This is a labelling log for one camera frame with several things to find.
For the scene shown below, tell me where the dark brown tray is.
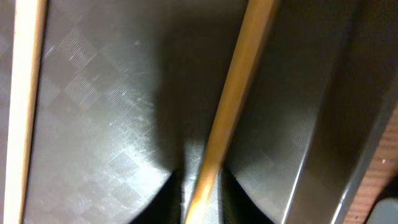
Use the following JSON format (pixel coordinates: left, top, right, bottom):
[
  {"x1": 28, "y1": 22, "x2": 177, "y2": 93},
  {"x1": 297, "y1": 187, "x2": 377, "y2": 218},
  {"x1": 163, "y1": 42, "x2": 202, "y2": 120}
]
[{"x1": 0, "y1": 0, "x2": 398, "y2": 224}]

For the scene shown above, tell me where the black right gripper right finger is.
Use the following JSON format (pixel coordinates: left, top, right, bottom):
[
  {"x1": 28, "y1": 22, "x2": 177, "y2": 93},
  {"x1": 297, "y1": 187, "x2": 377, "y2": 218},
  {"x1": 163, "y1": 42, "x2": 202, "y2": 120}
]
[{"x1": 221, "y1": 167, "x2": 274, "y2": 224}]

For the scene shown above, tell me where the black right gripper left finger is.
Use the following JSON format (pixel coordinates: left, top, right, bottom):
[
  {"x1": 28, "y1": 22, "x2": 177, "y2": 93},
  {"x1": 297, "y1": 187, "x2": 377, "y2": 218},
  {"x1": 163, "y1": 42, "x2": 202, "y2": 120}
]
[{"x1": 129, "y1": 170, "x2": 182, "y2": 224}]

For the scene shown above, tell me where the wooden chopstick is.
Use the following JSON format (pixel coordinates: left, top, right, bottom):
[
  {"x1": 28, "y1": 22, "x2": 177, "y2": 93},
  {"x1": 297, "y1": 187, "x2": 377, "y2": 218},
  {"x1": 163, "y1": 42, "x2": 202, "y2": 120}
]
[
  {"x1": 184, "y1": 0, "x2": 279, "y2": 224},
  {"x1": 3, "y1": 0, "x2": 47, "y2": 224}
]

